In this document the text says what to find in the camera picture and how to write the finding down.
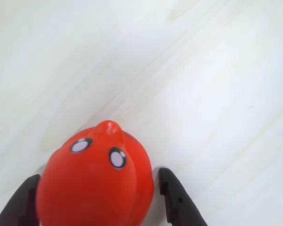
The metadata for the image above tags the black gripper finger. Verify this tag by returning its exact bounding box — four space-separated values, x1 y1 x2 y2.
158 167 208 226
0 174 42 226

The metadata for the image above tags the red rubber duck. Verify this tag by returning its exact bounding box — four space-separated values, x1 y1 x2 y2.
36 120 155 226

